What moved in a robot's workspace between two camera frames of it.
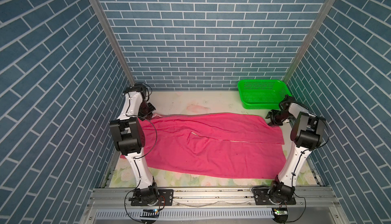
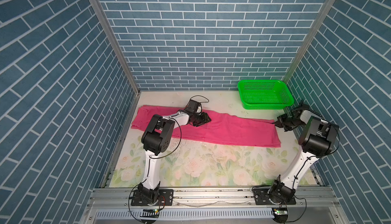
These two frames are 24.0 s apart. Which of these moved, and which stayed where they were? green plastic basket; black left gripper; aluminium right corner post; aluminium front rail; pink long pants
Moved: black left gripper; pink long pants
Stayed: green plastic basket; aluminium front rail; aluminium right corner post
